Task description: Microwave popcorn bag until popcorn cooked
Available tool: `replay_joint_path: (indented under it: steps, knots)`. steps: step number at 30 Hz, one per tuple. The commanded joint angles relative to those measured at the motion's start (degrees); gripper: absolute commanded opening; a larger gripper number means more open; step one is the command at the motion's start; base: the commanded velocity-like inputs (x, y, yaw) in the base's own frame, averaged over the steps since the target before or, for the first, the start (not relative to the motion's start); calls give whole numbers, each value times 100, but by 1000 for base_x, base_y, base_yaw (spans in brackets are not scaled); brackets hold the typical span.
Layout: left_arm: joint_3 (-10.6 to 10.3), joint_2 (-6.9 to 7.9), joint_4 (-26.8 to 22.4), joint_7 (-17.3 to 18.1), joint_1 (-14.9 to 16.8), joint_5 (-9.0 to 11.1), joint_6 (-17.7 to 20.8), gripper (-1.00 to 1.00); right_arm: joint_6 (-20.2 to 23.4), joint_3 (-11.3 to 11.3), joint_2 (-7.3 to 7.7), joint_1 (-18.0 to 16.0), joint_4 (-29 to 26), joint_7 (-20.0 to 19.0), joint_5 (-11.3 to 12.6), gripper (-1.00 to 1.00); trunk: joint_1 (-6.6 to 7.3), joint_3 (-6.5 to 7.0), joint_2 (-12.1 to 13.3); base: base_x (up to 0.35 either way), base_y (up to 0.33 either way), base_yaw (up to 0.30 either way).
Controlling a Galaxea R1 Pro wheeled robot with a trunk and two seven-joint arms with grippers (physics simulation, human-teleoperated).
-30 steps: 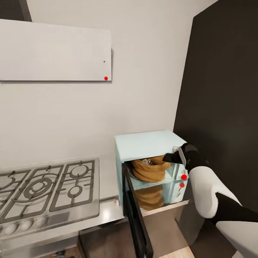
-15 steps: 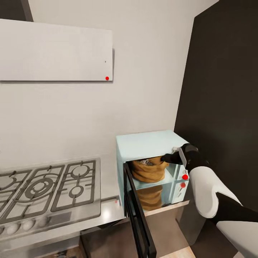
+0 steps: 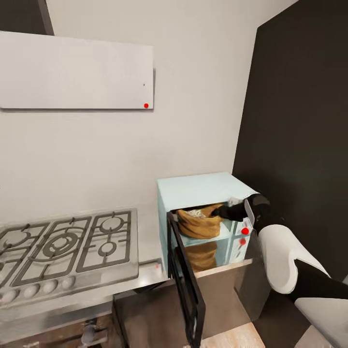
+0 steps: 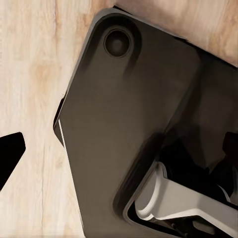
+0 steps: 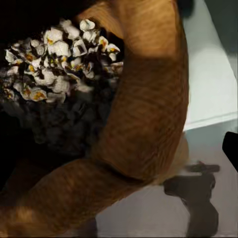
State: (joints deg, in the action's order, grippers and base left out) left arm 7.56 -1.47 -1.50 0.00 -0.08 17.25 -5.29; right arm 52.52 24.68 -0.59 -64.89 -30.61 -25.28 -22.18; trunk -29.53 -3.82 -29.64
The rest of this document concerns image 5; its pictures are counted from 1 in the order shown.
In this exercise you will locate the popcorn bag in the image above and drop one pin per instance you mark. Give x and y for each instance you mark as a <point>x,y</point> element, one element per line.
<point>48,193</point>

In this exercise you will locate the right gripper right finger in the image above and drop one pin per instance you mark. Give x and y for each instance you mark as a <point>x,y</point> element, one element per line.
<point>230,147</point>

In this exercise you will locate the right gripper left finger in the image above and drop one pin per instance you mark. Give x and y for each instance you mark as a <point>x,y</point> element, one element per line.
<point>12,147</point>

